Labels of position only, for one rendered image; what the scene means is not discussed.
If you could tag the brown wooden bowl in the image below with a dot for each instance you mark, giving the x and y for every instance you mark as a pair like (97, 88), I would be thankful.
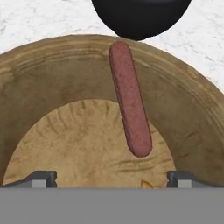
(58, 116)

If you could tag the black round plate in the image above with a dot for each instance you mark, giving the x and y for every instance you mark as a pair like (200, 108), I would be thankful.
(141, 17)

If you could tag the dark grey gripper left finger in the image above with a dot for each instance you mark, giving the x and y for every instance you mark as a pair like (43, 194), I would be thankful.
(40, 178)

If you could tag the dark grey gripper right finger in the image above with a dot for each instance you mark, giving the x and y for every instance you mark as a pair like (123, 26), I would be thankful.
(182, 178)

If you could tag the reddish brown sausage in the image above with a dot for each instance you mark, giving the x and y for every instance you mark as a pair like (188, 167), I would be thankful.
(129, 99)

